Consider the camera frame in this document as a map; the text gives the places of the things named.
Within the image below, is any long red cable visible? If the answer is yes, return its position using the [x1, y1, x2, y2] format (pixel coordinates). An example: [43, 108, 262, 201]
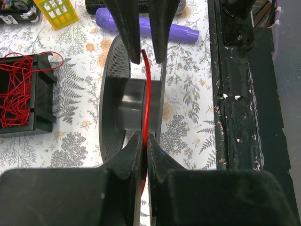
[140, 49, 152, 196]

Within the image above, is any black compartment cable box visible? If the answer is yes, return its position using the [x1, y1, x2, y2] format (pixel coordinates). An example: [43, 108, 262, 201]
[0, 52, 57, 138]

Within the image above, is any black poker chip case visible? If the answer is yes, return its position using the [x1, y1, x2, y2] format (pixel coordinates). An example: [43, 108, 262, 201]
[0, 0, 41, 25]

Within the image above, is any black glitter microphone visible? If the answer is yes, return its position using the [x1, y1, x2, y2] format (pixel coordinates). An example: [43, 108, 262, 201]
[85, 0, 186, 15]

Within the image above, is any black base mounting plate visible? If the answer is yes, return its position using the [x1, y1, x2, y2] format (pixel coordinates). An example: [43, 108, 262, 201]
[208, 0, 290, 174]

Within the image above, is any grey perforated cable spool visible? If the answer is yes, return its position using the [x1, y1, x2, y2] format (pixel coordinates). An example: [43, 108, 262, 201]
[98, 35, 167, 164]

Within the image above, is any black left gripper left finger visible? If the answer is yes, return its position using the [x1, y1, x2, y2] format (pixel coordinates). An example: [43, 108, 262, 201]
[0, 132, 143, 226]

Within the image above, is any floral patterned table mat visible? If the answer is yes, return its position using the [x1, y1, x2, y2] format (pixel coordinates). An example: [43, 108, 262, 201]
[0, 0, 216, 172]

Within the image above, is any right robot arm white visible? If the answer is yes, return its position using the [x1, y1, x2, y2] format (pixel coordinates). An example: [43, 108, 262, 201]
[104, 0, 257, 64]

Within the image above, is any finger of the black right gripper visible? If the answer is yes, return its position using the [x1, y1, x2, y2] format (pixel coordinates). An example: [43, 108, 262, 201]
[148, 0, 180, 64]
[103, 0, 141, 64]

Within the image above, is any red wire bundle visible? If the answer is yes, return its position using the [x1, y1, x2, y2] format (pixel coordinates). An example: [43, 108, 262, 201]
[0, 51, 64, 129]

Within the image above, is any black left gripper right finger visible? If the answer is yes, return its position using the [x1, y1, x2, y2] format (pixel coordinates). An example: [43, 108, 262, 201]
[147, 135, 298, 226]

